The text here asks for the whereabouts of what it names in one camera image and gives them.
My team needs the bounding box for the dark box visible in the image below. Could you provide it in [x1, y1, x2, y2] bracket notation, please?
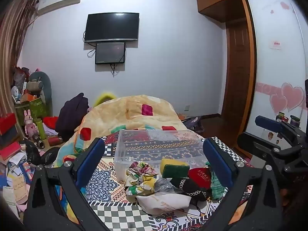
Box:
[0, 127, 19, 148]

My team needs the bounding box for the clear plastic storage box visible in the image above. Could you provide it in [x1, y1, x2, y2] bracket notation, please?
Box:
[114, 129, 210, 182]

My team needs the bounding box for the green cylinder bottle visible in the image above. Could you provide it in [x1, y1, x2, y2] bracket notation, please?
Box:
[36, 118, 47, 140]

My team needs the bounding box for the floral cloth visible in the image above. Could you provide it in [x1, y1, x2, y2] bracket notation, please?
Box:
[125, 161, 160, 196]

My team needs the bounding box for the yellow green fuzzy item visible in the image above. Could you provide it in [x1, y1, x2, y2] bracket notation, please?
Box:
[92, 91, 116, 108]

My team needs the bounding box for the black cylinder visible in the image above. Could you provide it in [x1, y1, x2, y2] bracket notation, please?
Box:
[32, 135, 46, 149]

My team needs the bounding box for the brown wooden door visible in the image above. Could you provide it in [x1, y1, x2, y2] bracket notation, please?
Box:
[226, 20, 252, 117]

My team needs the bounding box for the black chain-print cloth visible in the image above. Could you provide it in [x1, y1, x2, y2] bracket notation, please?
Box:
[171, 177, 214, 203]

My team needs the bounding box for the white air conditioner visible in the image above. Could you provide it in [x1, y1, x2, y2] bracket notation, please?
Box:
[36, 0, 84, 16]

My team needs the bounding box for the yellow printed blanket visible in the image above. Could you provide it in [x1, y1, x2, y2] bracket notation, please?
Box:
[53, 94, 188, 224]

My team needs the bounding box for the white cloth bag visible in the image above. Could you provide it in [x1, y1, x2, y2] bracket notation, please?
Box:
[135, 192, 193, 215]

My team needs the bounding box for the black wall television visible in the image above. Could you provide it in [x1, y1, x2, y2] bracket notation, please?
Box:
[84, 12, 140, 43]

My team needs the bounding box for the red fabric pouch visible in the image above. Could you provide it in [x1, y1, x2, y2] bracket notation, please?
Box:
[188, 167, 213, 189]

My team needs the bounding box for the striped brown curtain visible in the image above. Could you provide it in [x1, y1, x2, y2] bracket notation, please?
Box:
[0, 0, 39, 117]

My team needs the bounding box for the red box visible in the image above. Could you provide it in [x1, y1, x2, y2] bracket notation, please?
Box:
[0, 113, 18, 136]
[0, 141, 23, 161]

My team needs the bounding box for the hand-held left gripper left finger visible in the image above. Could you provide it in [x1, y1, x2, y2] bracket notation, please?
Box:
[23, 137, 111, 231]

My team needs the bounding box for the pile of papers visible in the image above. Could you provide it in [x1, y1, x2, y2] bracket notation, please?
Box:
[0, 149, 38, 224]

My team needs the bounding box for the patterned bed sheet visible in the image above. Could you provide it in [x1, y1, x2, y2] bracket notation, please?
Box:
[83, 129, 254, 231]

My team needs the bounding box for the green cardboard box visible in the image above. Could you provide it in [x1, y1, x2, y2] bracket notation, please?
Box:
[15, 97, 48, 126]

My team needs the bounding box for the black clothing pile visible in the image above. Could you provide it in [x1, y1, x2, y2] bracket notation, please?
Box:
[55, 92, 91, 142]

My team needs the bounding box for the grey green plush toy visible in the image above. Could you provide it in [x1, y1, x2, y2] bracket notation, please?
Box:
[26, 71, 53, 107]

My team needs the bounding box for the black plastic bag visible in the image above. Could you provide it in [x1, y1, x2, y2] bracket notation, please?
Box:
[20, 140, 61, 168]

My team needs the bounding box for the small black wall monitor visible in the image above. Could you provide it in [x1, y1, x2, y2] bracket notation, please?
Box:
[95, 42, 126, 65]

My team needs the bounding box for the pink bunny toy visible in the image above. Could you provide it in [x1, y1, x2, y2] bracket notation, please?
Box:
[23, 110, 39, 138]

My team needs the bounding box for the wooden wardrobe frame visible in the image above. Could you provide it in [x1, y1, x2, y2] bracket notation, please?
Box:
[196, 0, 308, 135]

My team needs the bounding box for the black monitor cable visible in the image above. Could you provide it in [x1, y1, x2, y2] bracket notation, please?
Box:
[83, 30, 121, 78]

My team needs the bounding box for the red cloth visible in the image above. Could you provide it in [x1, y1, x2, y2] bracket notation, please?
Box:
[43, 116, 59, 128]

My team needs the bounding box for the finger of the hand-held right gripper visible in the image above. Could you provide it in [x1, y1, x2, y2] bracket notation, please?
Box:
[255, 115, 304, 137]
[237, 132, 281, 158]

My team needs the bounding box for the red can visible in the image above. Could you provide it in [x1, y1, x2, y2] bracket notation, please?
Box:
[48, 136, 64, 147]

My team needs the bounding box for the green knitted cloth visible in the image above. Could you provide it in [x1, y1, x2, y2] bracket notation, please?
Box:
[205, 162, 228, 202]

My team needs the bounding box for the purple bag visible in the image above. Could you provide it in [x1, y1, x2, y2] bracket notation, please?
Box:
[184, 116, 202, 133]

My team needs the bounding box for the grey plastic bag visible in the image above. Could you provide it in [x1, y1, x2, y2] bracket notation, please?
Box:
[153, 177, 177, 194]

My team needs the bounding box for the yellow green sponge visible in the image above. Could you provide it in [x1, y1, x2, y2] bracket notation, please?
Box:
[161, 158, 190, 180]

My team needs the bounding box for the white heart-print wardrobe door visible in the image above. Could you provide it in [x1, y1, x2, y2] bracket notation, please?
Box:
[245, 0, 308, 156]

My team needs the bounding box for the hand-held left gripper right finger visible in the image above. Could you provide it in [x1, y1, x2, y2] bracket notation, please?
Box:
[200, 137, 285, 231]

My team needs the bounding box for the small green-lid jar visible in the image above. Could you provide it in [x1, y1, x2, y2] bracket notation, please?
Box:
[289, 115, 301, 128]

